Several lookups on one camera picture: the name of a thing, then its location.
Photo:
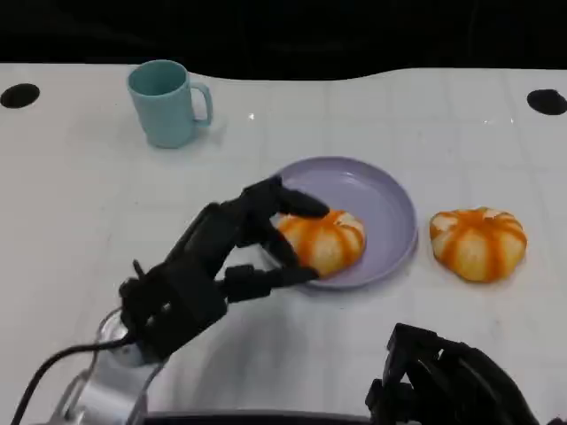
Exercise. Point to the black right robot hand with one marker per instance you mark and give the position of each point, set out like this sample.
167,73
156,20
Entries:
456,385

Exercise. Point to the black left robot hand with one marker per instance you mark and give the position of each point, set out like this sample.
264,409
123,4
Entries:
195,274

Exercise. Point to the pale green mug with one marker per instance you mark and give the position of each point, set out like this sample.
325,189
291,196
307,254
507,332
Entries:
164,110

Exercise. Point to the lilac plate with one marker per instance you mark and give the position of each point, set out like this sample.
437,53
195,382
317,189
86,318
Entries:
376,203

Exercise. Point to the orange white toy bread roll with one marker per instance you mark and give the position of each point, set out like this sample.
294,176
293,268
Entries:
328,241
478,245

